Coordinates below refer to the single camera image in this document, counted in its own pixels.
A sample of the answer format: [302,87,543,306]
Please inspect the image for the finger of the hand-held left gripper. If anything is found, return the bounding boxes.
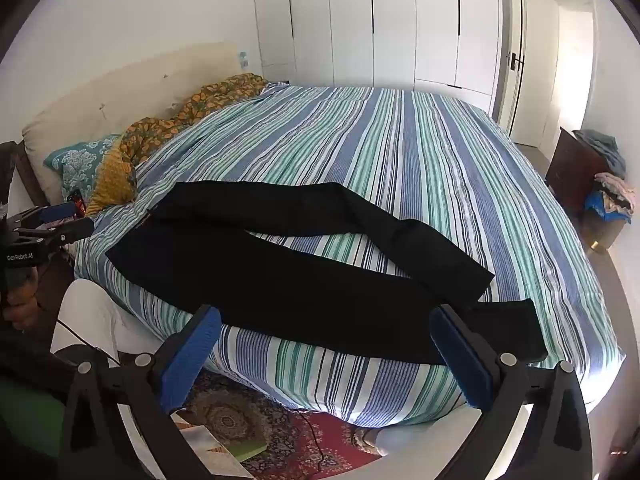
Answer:
[14,202,77,228]
[14,217,96,257]

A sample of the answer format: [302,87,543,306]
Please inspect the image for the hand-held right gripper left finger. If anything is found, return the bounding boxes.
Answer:
[59,304,223,480]

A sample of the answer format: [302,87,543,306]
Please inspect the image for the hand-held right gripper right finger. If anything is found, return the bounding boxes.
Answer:
[429,304,593,480]

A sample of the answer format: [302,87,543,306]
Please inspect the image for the black pants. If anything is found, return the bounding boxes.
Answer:
[105,180,548,367]

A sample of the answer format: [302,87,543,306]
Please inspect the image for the person's left hand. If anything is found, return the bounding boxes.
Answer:
[2,280,43,335]

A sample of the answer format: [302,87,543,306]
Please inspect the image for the teal patterned pillow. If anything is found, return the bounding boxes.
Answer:
[44,134,123,201]

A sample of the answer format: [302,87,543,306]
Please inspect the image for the white paper sheets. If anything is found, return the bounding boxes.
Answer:
[172,410,256,480]

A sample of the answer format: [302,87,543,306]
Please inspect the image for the white bed base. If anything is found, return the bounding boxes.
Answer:
[375,400,536,480]

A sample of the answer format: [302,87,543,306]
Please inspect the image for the green book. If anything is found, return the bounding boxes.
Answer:
[235,440,268,463]

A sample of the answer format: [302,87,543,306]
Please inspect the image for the yellow floral blanket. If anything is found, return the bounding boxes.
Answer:
[85,72,268,216]

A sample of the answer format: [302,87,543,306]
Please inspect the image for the red patterned rug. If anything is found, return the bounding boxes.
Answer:
[172,370,383,480]

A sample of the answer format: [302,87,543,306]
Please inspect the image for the cream padded headboard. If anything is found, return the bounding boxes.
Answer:
[22,42,238,206]

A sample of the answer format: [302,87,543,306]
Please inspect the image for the striped bed cover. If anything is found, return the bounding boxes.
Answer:
[75,82,626,428]

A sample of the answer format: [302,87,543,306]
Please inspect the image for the blue cloth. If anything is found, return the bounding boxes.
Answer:
[585,191,631,224]

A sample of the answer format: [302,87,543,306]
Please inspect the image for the dark wooden dresser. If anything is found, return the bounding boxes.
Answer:
[545,126,616,218]

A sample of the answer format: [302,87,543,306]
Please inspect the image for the pink garment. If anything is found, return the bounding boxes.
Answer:
[594,172,633,211]

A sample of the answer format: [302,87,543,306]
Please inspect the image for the grey blue garment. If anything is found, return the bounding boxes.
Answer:
[572,129,627,178]

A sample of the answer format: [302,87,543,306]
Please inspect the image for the white door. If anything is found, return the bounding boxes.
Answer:
[492,0,528,133]

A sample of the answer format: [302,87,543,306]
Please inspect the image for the white wardrobe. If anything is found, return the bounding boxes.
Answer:
[250,0,503,98]

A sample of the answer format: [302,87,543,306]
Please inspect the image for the black cable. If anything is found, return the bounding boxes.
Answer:
[50,317,121,366]

